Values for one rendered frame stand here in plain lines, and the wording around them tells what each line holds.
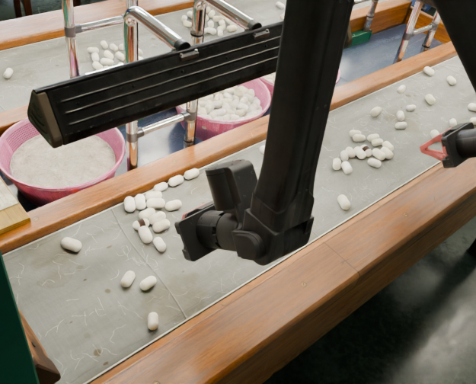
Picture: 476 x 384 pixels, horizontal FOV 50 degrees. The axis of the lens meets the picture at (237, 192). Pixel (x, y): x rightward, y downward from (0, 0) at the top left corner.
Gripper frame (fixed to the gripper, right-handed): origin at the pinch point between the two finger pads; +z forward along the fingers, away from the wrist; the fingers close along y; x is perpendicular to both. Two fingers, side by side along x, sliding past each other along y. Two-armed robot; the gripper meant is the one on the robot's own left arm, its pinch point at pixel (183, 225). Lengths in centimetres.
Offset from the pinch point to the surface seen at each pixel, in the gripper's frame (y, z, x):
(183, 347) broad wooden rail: 9.4, -4.7, 16.3
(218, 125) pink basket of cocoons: -32.9, 30.3, -11.0
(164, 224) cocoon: -3.2, 13.9, 1.7
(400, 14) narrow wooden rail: -142, 50, -24
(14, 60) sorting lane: -4, 71, -43
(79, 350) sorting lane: 21.9, 4.6, 11.7
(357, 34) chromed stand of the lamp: -113, 49, -22
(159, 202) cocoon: -5.6, 18.0, -1.9
